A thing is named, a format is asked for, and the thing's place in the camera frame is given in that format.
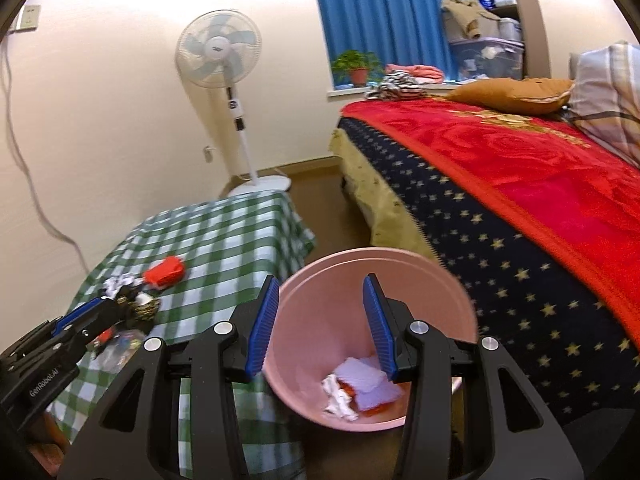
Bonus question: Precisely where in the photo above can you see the yellow bed skirt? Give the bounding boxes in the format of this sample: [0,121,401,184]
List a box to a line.
[328,127,441,263]

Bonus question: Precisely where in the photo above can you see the dark speckled wrapper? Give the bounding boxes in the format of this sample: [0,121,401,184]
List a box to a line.
[117,287,162,335]

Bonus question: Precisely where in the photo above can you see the orange pillow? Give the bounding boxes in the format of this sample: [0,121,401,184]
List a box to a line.
[445,77,576,116]

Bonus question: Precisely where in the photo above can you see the clear plastic bag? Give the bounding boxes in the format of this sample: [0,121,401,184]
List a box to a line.
[90,327,149,374]

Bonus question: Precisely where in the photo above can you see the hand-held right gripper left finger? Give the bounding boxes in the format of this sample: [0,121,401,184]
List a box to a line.
[59,275,282,480]

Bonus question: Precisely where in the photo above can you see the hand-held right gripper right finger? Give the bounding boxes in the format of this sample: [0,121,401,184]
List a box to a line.
[362,273,586,480]

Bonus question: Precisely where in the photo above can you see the black white striped cloth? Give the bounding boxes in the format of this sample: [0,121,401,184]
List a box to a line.
[364,72,428,101]

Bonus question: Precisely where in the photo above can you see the pink plastic bucket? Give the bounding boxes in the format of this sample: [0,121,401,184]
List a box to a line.
[263,248,478,432]

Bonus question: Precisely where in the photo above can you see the beige coat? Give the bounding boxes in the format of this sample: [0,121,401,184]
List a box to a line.
[440,0,503,41]

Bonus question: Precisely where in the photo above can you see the green checked tablecloth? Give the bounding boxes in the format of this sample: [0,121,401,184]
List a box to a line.
[47,191,317,480]

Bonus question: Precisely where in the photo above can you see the potted green plant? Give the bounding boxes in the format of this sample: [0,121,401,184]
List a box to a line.
[331,50,385,88]

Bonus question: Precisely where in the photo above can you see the clear storage box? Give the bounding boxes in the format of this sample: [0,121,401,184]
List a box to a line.
[447,37,526,82]

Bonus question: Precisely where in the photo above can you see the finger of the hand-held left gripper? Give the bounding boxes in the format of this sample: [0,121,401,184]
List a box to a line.
[62,301,130,361]
[50,296,108,336]

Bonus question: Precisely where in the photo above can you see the trash inside bin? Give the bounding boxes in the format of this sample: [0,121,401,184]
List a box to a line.
[334,356,406,411]

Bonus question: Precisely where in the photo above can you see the grey plaid pillow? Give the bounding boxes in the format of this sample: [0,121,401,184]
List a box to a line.
[565,40,640,168]

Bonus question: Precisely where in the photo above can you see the blue curtain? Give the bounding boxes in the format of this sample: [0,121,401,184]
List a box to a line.
[307,0,476,92]

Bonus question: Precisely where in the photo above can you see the grey wall cable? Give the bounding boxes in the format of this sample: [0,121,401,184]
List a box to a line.
[0,35,93,281]

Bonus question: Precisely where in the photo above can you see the folded pink clothes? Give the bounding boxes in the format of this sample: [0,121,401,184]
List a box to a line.
[384,63,446,85]

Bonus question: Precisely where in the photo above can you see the white lidded container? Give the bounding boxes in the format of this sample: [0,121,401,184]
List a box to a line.
[497,17,523,41]

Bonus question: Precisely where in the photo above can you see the white tissue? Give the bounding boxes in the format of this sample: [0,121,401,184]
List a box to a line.
[320,374,361,422]

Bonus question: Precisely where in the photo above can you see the white wall socket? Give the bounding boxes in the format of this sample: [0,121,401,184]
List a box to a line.
[10,5,42,33]

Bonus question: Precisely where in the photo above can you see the red wrapper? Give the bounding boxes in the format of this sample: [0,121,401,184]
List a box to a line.
[143,256,186,288]

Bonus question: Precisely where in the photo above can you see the orange packet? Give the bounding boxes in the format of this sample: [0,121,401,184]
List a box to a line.
[337,380,402,415]

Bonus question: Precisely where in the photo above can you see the white standing fan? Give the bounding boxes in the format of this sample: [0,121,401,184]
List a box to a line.
[175,9,292,198]

